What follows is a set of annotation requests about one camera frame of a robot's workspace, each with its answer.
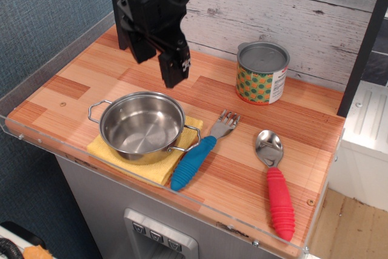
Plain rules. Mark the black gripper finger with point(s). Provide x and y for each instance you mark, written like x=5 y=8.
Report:
x=174 y=67
x=140 y=47

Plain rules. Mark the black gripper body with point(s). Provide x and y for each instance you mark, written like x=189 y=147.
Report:
x=158 y=20

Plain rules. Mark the silver pot with handles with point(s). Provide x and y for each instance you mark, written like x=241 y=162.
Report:
x=144 y=127

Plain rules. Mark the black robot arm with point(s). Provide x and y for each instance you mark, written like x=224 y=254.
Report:
x=153 y=28

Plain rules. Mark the patterned tin can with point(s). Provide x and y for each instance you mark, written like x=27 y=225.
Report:
x=261 y=72

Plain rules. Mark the clear acrylic edge guard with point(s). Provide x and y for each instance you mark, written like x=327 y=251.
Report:
x=50 y=111

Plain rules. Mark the grey toy kitchen cabinet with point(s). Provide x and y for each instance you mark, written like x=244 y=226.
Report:
x=127 y=221

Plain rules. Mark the orange object bottom left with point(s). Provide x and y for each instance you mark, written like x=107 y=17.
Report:
x=36 y=252

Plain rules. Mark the black vertical post left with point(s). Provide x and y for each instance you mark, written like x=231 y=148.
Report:
x=123 y=45

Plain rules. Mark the black vertical post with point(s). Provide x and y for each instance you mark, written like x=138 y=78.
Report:
x=370 y=36
x=123 y=45

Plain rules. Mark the fork with blue handle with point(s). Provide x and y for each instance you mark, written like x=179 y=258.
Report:
x=189 y=165

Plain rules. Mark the spoon with red handle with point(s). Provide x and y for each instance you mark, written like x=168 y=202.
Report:
x=269 y=150

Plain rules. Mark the black vertical post right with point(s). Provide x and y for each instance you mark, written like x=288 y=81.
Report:
x=370 y=36

